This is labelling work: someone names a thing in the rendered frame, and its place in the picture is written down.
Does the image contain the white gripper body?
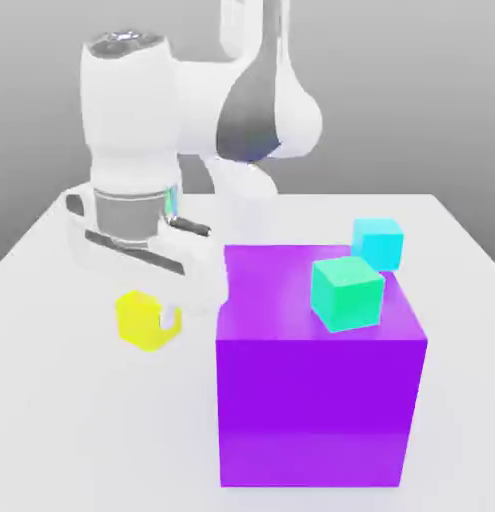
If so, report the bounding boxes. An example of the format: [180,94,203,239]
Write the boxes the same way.
[68,217,228,317]

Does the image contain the small yellow cube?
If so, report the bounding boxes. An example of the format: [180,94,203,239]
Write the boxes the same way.
[115,289,183,354]

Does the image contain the small green cube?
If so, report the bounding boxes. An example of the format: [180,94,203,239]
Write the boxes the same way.
[310,255,387,334]

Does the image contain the small cyan cube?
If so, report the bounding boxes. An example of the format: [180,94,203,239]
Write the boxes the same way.
[351,217,405,273]

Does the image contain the large purple box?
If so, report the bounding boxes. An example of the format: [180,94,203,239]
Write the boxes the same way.
[215,244,429,489]

